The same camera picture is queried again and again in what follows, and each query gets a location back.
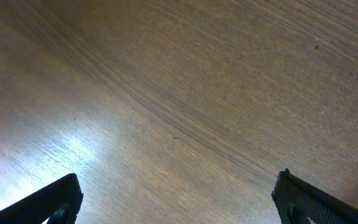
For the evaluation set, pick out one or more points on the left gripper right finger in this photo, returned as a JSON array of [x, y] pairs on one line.
[[300, 202]]

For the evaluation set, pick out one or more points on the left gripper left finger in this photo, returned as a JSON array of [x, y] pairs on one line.
[[58, 202]]

